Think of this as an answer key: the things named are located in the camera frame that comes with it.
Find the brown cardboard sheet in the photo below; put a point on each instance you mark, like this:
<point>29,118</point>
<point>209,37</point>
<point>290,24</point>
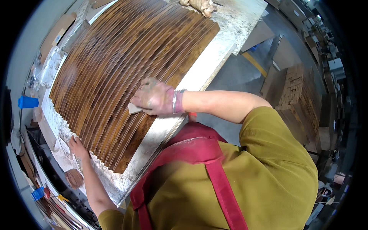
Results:
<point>56,34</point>

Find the cluttered workshop tables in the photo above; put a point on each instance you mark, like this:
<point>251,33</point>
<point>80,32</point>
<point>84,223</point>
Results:
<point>322,40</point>

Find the crumpled stained rag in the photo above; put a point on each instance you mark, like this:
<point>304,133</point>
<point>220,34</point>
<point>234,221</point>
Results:
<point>201,6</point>

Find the person's right hand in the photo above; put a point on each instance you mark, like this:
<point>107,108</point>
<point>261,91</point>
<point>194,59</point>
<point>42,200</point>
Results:
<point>156,97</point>

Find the yellow plastic clamp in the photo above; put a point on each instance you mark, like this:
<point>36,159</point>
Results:
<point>62,198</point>

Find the clear plastic bag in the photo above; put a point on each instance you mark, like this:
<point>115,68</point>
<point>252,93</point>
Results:
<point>51,67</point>

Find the stack of wooden blocks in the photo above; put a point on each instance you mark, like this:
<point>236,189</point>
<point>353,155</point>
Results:
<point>299,103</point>

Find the blue plastic clamp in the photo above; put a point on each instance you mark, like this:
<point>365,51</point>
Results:
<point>37,193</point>

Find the row of brown wooden slats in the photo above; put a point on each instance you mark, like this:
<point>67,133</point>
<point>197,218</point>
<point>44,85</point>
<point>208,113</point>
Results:
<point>126,74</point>

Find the grey board sheet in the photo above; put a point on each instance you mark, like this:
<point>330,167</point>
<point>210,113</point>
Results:
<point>257,36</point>

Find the small sandpaper piece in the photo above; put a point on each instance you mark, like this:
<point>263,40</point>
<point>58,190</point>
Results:
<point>134,108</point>

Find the black metal rack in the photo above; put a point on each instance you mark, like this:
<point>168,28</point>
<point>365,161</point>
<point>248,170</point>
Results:
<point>49,164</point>

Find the person's left hand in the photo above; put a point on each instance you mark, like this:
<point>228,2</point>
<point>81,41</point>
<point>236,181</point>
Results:
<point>78,148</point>

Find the person's body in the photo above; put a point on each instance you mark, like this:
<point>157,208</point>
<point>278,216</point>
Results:
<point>230,178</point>

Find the brown leaning board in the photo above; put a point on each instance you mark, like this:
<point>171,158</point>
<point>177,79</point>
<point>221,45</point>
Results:
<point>273,86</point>

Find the blue plastic cup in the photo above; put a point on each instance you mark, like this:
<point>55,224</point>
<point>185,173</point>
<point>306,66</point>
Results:
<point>28,102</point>

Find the person's left fingers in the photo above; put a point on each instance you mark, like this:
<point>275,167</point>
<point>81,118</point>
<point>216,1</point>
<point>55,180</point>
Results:
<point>74,141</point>

